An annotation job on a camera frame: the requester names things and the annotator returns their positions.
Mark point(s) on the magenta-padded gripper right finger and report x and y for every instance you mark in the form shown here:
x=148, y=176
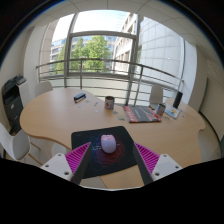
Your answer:
x=165, y=165

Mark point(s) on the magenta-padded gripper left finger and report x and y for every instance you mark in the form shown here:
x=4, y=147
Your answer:
x=55, y=165

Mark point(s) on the pink and lilac computer mouse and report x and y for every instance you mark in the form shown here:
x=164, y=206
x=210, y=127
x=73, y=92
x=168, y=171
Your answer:
x=108, y=143

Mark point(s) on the black mouse pad red print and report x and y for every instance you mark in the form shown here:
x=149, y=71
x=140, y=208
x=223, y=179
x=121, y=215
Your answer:
x=100, y=165

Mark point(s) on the white chair wooden legs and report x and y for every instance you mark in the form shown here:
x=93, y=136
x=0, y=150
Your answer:
x=15, y=145

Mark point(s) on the colourful magazine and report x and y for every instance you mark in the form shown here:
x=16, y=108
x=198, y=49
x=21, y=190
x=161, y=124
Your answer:
x=141, y=114

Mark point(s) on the black upright speaker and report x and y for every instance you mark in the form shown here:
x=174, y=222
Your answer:
x=177, y=99

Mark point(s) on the dark blue stapler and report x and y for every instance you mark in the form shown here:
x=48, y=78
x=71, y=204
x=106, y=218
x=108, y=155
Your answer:
x=79, y=97

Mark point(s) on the black office printer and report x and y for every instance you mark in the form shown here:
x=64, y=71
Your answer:
x=13, y=100

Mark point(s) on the metal balcony railing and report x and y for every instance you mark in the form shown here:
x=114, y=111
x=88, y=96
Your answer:
x=100, y=60

